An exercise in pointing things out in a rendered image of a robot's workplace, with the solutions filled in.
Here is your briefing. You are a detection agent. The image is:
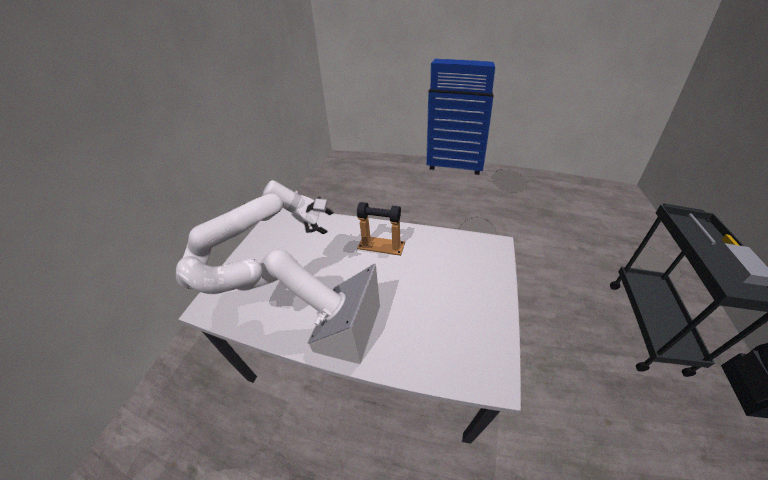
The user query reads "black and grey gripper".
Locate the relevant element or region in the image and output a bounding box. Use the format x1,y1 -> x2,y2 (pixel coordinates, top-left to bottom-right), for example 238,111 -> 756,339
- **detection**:
291,195 -> 334,234

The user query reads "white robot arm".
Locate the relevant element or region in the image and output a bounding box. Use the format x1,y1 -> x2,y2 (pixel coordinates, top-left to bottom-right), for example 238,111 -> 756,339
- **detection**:
176,180 -> 345,326

